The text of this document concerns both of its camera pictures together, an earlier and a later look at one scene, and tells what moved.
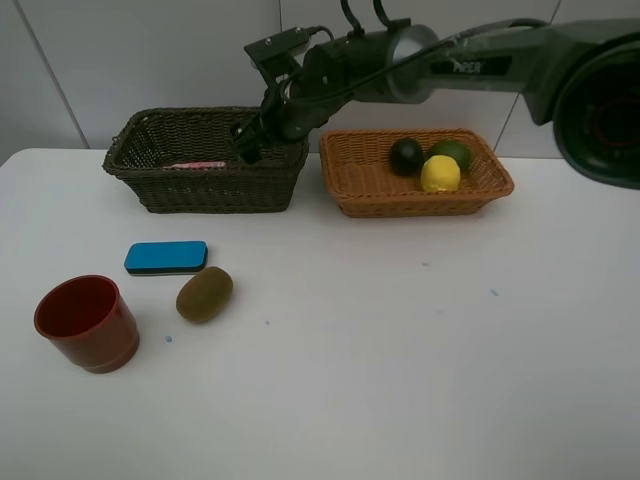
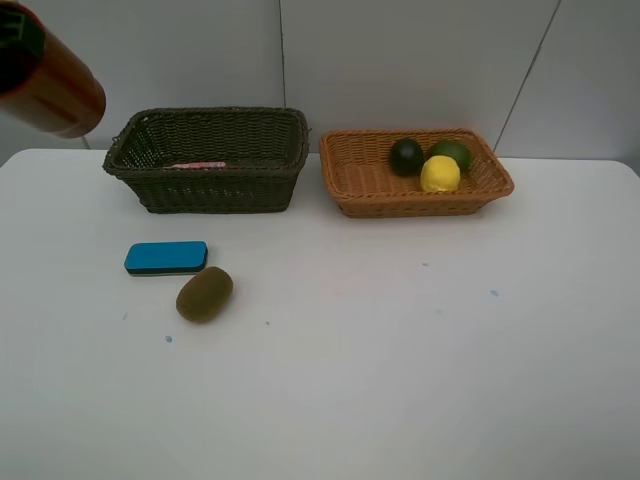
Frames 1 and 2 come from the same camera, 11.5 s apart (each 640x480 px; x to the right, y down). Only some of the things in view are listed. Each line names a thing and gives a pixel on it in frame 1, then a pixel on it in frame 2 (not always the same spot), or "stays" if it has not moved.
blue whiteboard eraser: [166, 257] stays
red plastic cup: [87, 319] to [47, 89]
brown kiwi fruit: [204, 296] stays
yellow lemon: [440, 173] stays
